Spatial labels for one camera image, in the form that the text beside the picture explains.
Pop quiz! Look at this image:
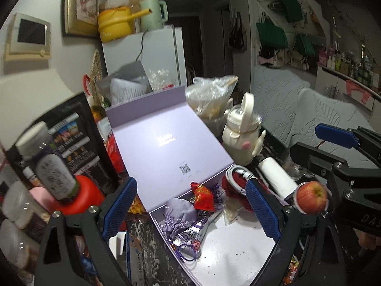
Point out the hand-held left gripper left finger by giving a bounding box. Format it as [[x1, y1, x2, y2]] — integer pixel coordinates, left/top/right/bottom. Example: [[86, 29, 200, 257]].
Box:
[[34, 176, 138, 286]]

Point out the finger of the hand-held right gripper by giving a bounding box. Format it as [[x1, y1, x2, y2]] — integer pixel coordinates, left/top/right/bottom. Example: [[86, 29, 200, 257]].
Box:
[[315, 123, 381, 167], [290, 142, 381, 189]]

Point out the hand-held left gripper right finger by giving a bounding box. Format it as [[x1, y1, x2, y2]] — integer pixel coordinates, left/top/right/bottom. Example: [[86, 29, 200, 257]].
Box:
[[245, 178, 347, 286]]

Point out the red knitted item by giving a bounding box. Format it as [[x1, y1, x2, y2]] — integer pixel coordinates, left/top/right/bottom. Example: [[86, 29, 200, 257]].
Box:
[[222, 173, 254, 213]]

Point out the small clear plastic packet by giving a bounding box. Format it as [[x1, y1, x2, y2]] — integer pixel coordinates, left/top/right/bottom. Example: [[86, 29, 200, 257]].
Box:
[[224, 205, 248, 226]]

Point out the white cable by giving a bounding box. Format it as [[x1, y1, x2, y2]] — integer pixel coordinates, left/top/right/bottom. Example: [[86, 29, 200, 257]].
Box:
[[225, 165, 254, 198]]

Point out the lilac drawstring pouch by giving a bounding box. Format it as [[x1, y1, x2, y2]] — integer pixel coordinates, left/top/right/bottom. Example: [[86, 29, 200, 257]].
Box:
[[161, 198, 197, 239]]

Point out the red patterned pouch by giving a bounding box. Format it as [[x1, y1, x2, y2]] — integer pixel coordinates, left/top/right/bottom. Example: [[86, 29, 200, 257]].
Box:
[[190, 182, 215, 213]]

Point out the light purple gift box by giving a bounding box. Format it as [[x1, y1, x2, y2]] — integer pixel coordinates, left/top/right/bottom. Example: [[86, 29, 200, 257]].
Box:
[[105, 85, 298, 286]]

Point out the silver purple snack packet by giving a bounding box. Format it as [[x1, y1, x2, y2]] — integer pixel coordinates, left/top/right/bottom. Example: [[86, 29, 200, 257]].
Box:
[[171, 208, 221, 258]]

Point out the purple hair tie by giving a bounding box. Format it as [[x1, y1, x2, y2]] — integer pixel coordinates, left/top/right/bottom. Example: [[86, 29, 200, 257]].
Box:
[[174, 242, 201, 262]]

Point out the pink soft item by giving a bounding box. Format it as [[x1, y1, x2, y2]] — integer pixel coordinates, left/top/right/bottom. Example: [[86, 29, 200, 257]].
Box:
[[30, 186, 60, 213]]

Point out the person's right hand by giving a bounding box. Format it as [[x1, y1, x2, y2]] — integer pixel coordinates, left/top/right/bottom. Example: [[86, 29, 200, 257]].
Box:
[[359, 232, 381, 250]]

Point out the yellow snack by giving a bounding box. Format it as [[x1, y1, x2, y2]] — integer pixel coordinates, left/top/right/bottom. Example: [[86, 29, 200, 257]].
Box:
[[128, 195, 147, 214]]

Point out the red plastic container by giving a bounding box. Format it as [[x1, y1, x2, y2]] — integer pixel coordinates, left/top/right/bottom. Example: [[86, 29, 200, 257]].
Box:
[[58, 175, 106, 215]]

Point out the white paper roll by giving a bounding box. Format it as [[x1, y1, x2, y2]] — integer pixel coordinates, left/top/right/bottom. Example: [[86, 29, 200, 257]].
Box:
[[257, 157, 298, 200]]

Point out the red apple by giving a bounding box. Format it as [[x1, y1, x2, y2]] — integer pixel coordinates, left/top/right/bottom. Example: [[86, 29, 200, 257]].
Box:
[[294, 181, 328, 214]]

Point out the grey leaf-pattern sofa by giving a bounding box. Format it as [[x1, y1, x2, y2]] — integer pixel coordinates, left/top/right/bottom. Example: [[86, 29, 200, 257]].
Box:
[[250, 65, 381, 155]]

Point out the pink cloth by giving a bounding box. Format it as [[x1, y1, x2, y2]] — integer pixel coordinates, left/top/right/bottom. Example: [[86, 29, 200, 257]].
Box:
[[346, 80, 372, 102]]

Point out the blue white carton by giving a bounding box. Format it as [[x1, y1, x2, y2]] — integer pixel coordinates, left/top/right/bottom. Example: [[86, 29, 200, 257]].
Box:
[[109, 231, 149, 286]]

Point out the red foil packet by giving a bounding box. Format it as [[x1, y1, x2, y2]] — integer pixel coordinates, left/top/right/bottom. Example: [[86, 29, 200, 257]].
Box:
[[105, 134, 127, 174]]

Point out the black printed box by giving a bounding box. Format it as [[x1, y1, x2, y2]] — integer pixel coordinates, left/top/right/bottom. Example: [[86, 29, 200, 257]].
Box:
[[6, 92, 120, 191]]

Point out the row of bottles on shelf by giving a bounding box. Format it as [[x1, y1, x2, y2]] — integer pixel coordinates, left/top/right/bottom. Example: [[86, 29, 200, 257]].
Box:
[[318, 43, 381, 84]]

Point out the dark bottle with white label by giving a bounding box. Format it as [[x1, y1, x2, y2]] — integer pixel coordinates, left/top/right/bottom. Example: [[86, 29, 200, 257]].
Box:
[[15, 121, 79, 204]]

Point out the cream water bottle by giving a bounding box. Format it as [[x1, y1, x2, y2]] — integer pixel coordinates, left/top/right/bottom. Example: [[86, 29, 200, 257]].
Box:
[[223, 92, 267, 165]]

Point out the small green tote bag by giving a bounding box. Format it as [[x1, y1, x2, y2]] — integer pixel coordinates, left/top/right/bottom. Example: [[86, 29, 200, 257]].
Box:
[[295, 34, 316, 56]]

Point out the translucent plastic container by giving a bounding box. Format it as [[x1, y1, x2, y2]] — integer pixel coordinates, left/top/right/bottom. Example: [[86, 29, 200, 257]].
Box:
[[0, 181, 34, 230]]

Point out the white printed paper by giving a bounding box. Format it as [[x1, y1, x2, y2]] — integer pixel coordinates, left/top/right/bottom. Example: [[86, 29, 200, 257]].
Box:
[[110, 77, 147, 105]]

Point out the large green tote bag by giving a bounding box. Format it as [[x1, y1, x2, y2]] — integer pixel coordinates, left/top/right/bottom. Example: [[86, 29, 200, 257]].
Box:
[[256, 12, 289, 49]]

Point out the clear plastic bag of food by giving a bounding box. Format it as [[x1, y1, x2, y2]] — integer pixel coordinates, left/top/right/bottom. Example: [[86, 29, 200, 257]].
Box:
[[186, 76, 239, 120]]

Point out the crumpled clear cellophane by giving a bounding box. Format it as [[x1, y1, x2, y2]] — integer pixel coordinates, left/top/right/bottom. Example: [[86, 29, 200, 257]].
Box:
[[148, 68, 176, 92]]

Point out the grey plastic bag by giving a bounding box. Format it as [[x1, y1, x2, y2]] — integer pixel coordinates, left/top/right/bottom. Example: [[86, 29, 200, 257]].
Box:
[[98, 60, 152, 105]]

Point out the dark green hanging bag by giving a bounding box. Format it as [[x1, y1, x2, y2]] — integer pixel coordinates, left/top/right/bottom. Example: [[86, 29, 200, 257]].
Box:
[[277, 0, 304, 23]]

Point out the round woven mat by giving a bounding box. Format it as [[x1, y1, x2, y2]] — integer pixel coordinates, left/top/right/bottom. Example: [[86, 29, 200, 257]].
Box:
[[89, 49, 104, 102]]

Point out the black hanging bag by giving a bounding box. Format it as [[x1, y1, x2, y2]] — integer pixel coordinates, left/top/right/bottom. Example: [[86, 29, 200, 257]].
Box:
[[228, 12, 248, 51]]

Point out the white fridge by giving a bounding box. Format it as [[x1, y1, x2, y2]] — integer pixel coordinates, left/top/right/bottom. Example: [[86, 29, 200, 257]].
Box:
[[102, 27, 186, 87]]

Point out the yellow pot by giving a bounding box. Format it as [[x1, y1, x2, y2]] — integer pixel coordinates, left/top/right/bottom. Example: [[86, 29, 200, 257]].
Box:
[[97, 6, 153, 43]]

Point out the pale green kettle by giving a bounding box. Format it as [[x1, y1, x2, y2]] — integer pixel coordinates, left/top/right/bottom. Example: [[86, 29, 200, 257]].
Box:
[[139, 0, 169, 32]]

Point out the gold framed picture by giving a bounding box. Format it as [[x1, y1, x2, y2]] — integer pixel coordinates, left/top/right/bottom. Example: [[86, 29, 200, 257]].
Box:
[[62, 0, 100, 38]]

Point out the black power cord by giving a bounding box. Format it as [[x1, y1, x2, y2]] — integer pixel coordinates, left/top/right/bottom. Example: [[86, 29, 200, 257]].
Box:
[[135, 30, 148, 64]]

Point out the wall intercom panel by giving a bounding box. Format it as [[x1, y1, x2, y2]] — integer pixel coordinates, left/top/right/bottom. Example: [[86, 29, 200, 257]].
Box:
[[4, 12, 52, 61]]

